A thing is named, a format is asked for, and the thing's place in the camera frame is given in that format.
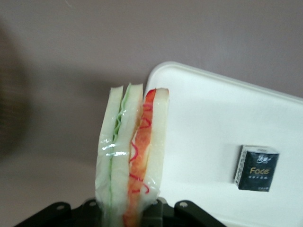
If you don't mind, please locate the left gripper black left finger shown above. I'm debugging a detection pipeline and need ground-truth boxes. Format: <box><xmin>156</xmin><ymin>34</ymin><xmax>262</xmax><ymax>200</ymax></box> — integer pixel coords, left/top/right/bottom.
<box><xmin>13</xmin><ymin>199</ymin><xmax>105</xmax><ymax>227</ymax></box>

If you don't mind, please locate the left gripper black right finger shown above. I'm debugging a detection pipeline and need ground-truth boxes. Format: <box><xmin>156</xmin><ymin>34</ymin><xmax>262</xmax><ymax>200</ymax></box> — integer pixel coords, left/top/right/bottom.
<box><xmin>141</xmin><ymin>197</ymin><xmax>226</xmax><ymax>227</ymax></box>

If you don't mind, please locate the triangle sandwich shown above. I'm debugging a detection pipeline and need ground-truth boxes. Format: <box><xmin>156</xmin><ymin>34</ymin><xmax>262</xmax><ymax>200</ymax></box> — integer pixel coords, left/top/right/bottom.
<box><xmin>94</xmin><ymin>82</ymin><xmax>171</xmax><ymax>227</ymax></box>

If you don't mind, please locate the beige plastic tray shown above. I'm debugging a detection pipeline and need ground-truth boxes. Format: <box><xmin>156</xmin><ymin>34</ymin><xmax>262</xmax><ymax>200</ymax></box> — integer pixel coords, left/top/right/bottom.
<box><xmin>145</xmin><ymin>61</ymin><xmax>303</xmax><ymax>227</ymax></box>

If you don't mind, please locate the black tissue pack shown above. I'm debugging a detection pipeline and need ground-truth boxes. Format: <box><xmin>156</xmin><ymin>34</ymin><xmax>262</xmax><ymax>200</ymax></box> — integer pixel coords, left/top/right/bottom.
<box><xmin>232</xmin><ymin>144</ymin><xmax>281</xmax><ymax>192</ymax></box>

